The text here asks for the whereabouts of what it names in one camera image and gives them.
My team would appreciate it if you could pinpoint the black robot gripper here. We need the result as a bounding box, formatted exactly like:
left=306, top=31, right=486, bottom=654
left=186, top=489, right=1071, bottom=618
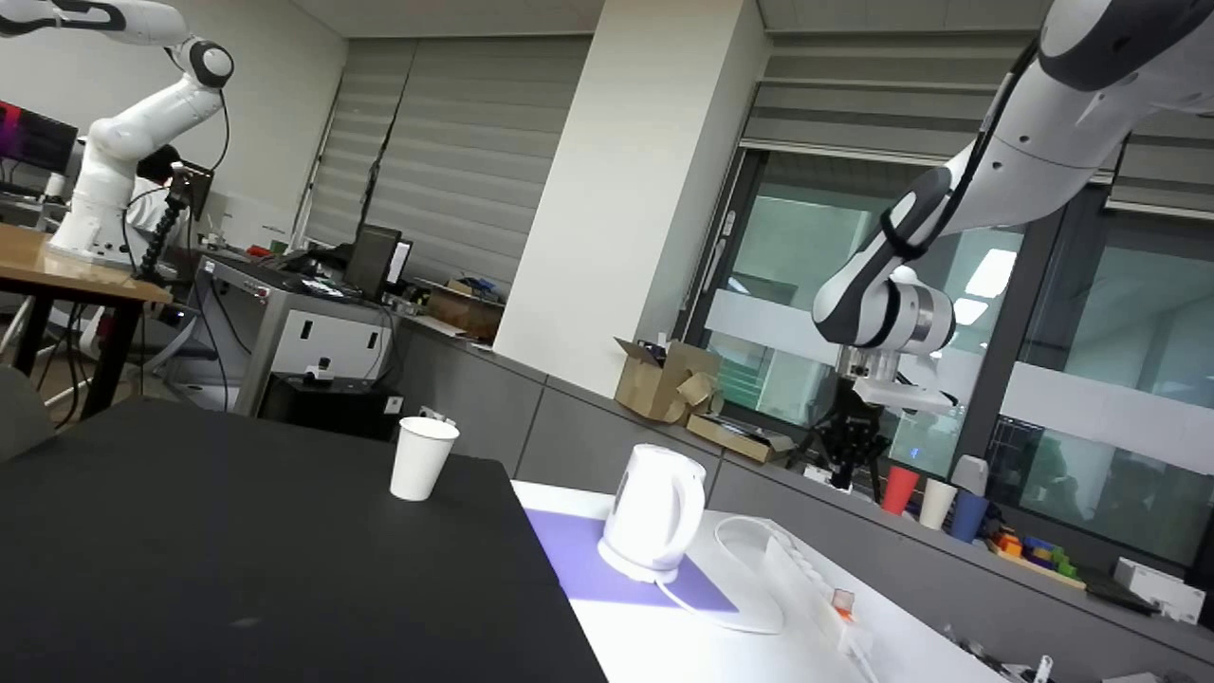
left=809, top=375, right=893, bottom=501

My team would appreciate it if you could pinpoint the white power strip orange switch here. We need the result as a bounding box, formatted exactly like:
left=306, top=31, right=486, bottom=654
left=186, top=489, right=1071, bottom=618
left=755, top=520, right=893, bottom=670

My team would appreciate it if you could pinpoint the red plastic cup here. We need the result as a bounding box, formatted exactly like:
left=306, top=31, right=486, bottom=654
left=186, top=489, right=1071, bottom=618
left=875, top=462, right=921, bottom=520

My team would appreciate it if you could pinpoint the white plastic cup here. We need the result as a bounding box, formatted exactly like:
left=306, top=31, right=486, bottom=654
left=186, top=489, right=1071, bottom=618
left=913, top=474, right=959, bottom=534

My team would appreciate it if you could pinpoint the flat cardboard piece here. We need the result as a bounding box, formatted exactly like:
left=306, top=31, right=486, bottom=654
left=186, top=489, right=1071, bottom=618
left=679, top=414, right=777, bottom=469

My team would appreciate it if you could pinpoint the grey plastic cup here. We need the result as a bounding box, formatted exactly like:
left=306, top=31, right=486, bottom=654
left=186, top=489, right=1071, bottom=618
left=954, top=452, right=995, bottom=501

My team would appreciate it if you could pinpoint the blue plastic cup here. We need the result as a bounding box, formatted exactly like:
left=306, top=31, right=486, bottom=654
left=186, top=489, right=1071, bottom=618
left=944, top=489, right=990, bottom=548

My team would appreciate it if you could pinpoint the white electric kettle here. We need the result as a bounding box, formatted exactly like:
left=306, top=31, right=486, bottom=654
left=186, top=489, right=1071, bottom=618
left=594, top=439, right=713, bottom=589

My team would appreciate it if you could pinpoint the open cardboard box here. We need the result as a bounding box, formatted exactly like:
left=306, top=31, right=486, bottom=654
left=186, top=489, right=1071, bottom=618
left=610, top=331, right=727, bottom=428

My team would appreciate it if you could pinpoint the colourful toy pile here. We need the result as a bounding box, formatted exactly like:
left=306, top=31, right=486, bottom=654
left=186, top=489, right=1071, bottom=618
left=990, top=528, right=1090, bottom=586

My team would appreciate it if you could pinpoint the purple mat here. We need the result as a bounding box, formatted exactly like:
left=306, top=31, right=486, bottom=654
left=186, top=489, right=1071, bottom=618
left=522, top=505, right=740, bottom=618

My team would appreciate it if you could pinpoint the small white box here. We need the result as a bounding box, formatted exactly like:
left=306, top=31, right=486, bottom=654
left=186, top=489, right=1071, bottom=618
left=1109, top=556, right=1210, bottom=630

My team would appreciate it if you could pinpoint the white paper cup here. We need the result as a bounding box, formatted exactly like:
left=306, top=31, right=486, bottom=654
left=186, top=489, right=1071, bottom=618
left=386, top=414, right=464, bottom=505

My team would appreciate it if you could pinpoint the black computer monitor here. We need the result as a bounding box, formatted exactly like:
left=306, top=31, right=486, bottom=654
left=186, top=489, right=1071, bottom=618
left=342, top=221, right=406, bottom=303

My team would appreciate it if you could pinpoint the grey metal cart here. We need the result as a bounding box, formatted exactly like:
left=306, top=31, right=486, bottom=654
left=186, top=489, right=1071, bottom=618
left=197, top=255, right=400, bottom=419

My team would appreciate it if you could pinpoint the wooden table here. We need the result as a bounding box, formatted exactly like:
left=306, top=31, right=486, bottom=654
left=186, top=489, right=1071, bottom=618
left=0, top=221, right=173, bottom=427

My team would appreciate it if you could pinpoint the monitor with red screen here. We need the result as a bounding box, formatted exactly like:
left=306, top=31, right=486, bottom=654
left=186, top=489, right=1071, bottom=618
left=0, top=100, right=82, bottom=197

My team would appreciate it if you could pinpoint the black camera tripod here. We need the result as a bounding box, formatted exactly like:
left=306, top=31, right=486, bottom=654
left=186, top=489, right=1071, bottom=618
left=782, top=414, right=893, bottom=505

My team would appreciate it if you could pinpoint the grey partition wall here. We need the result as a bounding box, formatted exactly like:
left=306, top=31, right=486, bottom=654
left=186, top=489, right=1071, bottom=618
left=378, top=314, right=1214, bottom=683

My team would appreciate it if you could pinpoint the white looped power cable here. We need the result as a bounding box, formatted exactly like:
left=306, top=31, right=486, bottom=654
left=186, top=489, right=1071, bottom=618
left=687, top=509, right=813, bottom=639

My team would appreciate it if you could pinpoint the white power strip cord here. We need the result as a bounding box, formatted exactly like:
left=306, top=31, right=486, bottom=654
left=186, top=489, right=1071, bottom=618
left=855, top=643, right=894, bottom=683

